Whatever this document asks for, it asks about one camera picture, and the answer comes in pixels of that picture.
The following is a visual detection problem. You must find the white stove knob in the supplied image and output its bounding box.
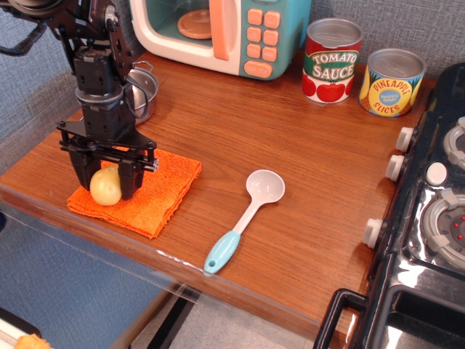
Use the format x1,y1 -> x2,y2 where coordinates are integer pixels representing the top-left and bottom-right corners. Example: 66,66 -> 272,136
363,218 -> 383,249
385,155 -> 405,182
395,127 -> 415,153

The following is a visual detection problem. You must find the white ladle teal handle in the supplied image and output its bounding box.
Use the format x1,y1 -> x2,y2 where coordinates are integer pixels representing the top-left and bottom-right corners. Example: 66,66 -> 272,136
203,169 -> 286,274

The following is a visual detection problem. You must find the white stove knob front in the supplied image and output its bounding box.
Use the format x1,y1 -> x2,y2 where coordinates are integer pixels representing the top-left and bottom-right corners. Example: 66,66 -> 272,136
363,218 -> 383,249

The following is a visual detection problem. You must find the white stove knob rear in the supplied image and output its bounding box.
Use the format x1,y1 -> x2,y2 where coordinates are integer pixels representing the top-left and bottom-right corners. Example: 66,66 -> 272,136
395,127 -> 415,153

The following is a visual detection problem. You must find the pineapple slices can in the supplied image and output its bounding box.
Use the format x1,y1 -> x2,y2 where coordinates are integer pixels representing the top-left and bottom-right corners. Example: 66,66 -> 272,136
359,48 -> 426,118

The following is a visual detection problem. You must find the orange folded towel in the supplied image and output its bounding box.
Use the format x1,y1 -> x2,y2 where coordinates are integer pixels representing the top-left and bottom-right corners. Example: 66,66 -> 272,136
67,150 -> 202,238

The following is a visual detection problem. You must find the yellow toy potato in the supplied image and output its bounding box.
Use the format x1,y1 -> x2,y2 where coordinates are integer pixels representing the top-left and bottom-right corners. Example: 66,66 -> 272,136
89,165 -> 122,206

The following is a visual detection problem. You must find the white stove knob middle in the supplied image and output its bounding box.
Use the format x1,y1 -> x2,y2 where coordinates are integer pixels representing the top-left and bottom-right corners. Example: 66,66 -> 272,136
385,155 -> 405,182

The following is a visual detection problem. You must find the black toy stove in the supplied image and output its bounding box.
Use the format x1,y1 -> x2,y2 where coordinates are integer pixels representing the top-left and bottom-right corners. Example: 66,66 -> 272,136
314,63 -> 464,348

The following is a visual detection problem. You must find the small steel pot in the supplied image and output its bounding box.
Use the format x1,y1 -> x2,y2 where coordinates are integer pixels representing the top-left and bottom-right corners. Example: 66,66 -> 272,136
129,60 -> 159,125

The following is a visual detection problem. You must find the teal toy microwave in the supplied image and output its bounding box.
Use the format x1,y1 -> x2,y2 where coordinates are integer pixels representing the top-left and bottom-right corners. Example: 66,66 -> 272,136
130,1 -> 312,81

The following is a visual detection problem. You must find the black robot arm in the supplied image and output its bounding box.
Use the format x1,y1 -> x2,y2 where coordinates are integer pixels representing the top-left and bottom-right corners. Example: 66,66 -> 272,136
1,1 -> 158,201

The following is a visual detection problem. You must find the orange object bottom corner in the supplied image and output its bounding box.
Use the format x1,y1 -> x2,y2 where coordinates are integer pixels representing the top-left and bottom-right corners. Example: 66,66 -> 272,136
14,334 -> 52,349

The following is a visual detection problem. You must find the tomato sauce can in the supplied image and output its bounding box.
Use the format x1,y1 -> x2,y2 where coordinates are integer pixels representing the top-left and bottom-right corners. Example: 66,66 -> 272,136
301,17 -> 363,104

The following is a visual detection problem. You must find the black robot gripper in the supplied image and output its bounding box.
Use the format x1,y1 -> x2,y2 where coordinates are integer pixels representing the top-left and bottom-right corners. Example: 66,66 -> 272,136
57,98 -> 158,201

